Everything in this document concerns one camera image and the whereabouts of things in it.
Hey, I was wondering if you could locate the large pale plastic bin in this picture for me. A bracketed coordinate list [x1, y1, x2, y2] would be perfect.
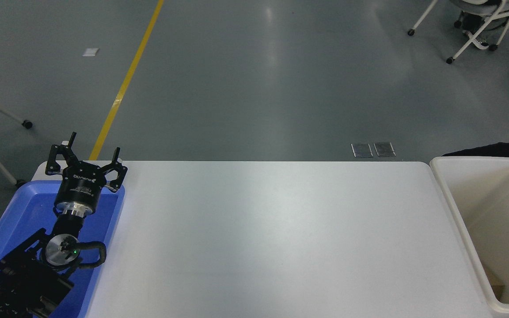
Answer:
[429, 157, 509, 315]

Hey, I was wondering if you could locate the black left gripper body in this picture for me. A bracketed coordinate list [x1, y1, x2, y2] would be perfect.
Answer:
[54, 161, 107, 208]

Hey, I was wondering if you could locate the metal floor plate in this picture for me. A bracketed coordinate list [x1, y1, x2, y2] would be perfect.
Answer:
[374, 142, 396, 157]
[351, 143, 374, 158]

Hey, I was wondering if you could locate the white frame with caster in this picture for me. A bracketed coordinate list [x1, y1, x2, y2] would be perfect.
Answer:
[0, 91, 34, 142]

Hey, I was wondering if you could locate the blue plastic tray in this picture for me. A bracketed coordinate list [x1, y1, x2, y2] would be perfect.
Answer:
[0, 179, 126, 318]

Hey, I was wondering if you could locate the white wheeled chair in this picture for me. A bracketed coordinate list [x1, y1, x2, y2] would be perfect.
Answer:
[407, 0, 509, 65]

